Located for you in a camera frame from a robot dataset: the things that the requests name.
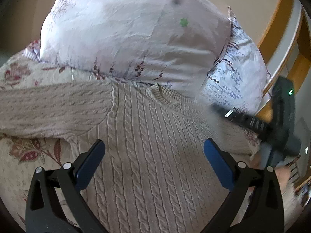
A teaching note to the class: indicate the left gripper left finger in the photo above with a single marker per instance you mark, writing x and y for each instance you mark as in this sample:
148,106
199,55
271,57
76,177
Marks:
43,209

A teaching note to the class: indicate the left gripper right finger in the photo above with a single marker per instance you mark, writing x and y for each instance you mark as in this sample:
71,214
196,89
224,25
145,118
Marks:
265,212

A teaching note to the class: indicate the beige cable-knit sweater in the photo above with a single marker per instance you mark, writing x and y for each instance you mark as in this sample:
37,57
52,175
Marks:
154,176

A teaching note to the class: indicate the person's right hand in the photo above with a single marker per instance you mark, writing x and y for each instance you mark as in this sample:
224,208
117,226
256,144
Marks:
283,174

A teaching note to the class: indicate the floral bed quilt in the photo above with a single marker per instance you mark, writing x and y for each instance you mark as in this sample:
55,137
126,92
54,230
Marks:
44,116

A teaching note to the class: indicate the white blue-flowered right pillow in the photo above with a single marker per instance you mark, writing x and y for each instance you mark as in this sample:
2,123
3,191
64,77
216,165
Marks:
238,78

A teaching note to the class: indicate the wooden headboard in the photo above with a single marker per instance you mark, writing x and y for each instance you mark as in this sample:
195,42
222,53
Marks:
285,48

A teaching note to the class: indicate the pale pink left pillow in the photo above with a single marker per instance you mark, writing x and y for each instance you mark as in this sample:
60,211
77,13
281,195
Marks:
174,43

